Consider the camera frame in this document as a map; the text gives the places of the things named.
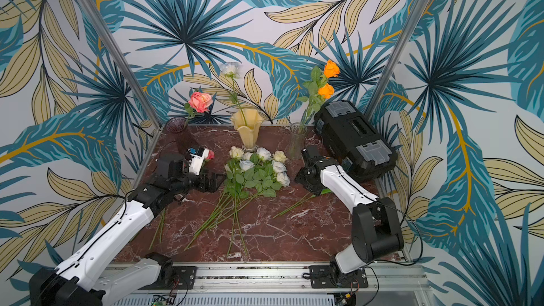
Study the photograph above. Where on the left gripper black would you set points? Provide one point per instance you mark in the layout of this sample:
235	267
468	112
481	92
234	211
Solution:
212	186

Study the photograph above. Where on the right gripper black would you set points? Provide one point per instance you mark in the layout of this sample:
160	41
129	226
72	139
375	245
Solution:
306	176

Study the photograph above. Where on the orange rose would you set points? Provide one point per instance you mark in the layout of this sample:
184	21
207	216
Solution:
321	75
304	199
317	96

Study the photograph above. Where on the pink rose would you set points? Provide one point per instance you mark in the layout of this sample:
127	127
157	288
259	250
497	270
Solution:
198	104
157	238
210	156

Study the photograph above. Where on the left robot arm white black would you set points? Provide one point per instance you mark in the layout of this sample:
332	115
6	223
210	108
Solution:
170	178

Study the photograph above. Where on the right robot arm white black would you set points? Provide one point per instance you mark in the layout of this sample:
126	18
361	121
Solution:
375	230

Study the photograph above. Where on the white rose bunch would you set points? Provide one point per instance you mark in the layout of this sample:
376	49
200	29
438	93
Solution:
250	175

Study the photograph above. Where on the clear glass vase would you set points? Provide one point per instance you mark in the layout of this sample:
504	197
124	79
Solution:
298	132

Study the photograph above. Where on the dark purple glass vase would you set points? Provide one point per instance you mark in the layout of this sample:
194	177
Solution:
183	137

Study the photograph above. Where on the black plastic toolbox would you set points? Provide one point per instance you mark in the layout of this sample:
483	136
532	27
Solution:
351	140

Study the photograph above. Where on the cream yellow fluted vase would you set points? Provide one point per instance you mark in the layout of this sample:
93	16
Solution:
248	134

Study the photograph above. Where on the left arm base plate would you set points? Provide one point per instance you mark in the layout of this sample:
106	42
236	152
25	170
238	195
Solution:
176	277

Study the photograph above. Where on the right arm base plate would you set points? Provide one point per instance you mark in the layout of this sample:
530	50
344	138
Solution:
329	276

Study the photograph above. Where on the aluminium front rail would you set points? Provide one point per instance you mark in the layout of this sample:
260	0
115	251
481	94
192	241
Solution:
255	278

